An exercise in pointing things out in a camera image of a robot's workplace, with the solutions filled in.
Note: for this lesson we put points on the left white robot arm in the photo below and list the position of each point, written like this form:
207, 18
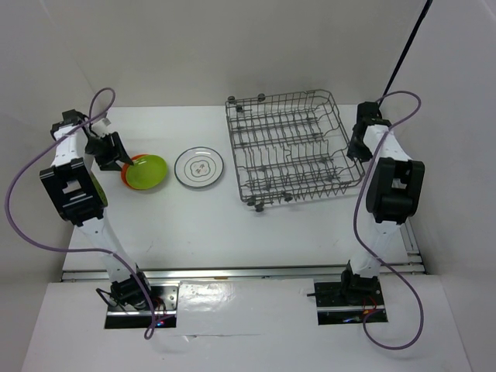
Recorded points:
79, 198

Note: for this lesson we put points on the orange plate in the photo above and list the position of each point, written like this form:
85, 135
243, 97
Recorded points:
129, 182

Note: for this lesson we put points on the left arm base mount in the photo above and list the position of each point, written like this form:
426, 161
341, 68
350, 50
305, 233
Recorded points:
121, 315

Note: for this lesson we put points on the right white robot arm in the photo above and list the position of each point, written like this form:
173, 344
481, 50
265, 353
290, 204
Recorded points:
391, 192

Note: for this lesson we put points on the aluminium rail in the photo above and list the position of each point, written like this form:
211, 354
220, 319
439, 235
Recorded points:
233, 273

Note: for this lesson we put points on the green plate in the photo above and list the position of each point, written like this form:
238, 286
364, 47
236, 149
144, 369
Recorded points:
149, 171

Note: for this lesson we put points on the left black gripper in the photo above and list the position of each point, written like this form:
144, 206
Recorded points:
115, 153

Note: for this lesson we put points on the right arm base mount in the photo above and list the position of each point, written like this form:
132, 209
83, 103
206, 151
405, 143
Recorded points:
333, 308

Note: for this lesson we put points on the grey wire dish rack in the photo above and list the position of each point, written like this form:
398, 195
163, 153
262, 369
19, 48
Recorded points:
290, 147

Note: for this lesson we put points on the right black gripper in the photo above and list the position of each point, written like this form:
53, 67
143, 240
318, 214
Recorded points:
365, 155

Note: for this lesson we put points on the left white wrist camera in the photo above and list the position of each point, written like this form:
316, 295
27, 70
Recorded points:
101, 127

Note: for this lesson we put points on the black corner pole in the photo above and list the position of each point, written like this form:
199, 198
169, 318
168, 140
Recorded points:
404, 53

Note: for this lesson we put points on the white plate with grey rings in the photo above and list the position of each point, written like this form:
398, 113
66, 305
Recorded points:
199, 167

